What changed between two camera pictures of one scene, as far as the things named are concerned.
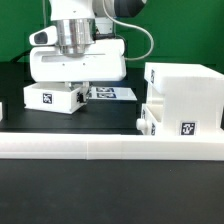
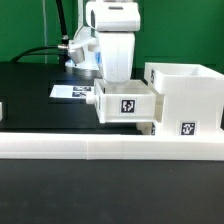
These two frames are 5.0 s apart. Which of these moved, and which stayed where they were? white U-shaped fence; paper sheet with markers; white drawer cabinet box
Moved: paper sheet with markers
Stayed: white U-shaped fence; white drawer cabinet box
